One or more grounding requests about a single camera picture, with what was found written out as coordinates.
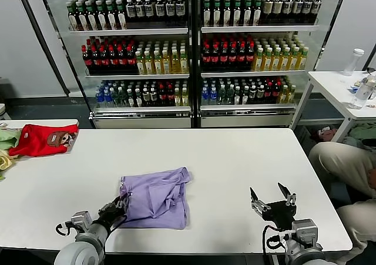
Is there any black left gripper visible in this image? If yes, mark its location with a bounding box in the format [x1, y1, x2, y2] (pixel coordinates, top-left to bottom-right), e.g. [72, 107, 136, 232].
[93, 196, 130, 228]

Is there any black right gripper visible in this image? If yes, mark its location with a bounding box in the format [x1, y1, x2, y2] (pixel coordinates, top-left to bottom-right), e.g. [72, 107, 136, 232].
[249, 182, 297, 230]

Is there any purple printed t-shirt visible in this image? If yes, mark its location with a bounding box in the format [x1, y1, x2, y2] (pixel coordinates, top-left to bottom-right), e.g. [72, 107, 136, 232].
[113, 166, 194, 230]

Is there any red dark clothes pile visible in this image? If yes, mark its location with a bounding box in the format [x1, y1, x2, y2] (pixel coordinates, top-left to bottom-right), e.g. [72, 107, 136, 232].
[311, 126, 338, 142]

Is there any green clothes pile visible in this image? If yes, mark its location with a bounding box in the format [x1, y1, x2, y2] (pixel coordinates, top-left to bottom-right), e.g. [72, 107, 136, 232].
[348, 123, 376, 151]

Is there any person's bare hand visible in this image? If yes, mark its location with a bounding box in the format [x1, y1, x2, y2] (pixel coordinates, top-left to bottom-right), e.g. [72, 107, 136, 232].
[366, 165, 376, 189]

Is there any dark mesh storage crate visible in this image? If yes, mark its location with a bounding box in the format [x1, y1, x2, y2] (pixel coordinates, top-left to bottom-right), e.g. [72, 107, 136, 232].
[293, 123, 317, 159]

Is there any person in beige trousers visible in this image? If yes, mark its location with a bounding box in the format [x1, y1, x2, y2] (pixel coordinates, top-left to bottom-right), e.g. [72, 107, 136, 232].
[307, 140, 376, 260]

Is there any glass beverage display cabinet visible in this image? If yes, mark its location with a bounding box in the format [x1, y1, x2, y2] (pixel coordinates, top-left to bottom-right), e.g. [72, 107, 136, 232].
[36, 0, 195, 130]
[194, 0, 351, 128]

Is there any red bear-print t-shirt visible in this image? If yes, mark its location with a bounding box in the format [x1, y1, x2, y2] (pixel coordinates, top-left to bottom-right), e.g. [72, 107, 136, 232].
[8, 123, 80, 157]

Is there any pale yellow garment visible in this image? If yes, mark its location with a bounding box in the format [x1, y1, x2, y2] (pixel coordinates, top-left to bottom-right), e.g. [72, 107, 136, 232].
[0, 149, 20, 172]

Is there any light green garment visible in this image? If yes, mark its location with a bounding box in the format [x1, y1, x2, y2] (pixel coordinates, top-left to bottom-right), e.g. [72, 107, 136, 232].
[0, 129, 22, 151]

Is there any white metal-legged side table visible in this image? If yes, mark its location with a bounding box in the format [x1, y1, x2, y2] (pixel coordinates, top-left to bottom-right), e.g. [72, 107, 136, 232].
[289, 70, 376, 144]

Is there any clear bottle grey lid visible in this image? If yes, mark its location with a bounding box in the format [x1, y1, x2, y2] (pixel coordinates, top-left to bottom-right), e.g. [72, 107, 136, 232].
[348, 74, 376, 110]

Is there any clear bottle white cap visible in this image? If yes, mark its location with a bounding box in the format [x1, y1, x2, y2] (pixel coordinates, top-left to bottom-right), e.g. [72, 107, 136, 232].
[343, 48, 365, 77]

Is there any black metal pole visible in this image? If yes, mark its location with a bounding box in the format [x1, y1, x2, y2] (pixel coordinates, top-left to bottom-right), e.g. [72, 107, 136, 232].
[17, 0, 71, 96]

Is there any green-cap white-label tea bottle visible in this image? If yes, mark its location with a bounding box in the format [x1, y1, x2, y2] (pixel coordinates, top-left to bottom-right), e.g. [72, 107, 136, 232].
[222, 0, 233, 27]
[252, 0, 263, 26]
[75, 0, 88, 31]
[105, 0, 118, 30]
[232, 0, 243, 26]
[85, 0, 98, 31]
[115, 0, 127, 29]
[202, 0, 213, 27]
[212, 0, 223, 27]
[95, 0, 108, 30]
[66, 1, 78, 31]
[243, 0, 253, 26]

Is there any dark drink bottle beige label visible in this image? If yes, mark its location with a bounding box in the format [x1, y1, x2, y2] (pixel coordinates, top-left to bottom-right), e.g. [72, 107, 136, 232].
[263, 0, 273, 24]
[283, 0, 294, 24]
[293, 0, 304, 24]
[312, 0, 323, 23]
[273, 0, 283, 24]
[303, 0, 313, 24]

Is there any dark drink bottle white label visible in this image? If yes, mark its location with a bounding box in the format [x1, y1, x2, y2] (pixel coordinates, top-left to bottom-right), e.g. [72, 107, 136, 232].
[155, 0, 166, 27]
[135, 0, 146, 27]
[145, 0, 156, 27]
[126, 0, 136, 27]
[166, 0, 176, 27]
[176, 0, 186, 27]

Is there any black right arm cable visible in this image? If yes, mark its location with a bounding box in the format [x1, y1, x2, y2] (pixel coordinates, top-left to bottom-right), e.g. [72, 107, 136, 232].
[262, 224, 287, 256]

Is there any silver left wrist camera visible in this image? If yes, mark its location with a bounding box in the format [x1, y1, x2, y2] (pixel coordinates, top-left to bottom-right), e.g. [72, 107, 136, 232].
[70, 210, 93, 233]

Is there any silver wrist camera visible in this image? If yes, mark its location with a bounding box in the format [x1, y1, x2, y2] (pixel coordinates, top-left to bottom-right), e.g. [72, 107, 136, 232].
[291, 218, 319, 244]
[70, 210, 93, 233]

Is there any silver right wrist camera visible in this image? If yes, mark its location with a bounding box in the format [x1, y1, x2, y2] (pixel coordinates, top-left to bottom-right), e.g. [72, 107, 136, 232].
[291, 218, 319, 244]

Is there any black left camera cable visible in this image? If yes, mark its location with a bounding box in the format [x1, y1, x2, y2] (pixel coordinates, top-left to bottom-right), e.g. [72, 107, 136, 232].
[55, 222, 73, 237]

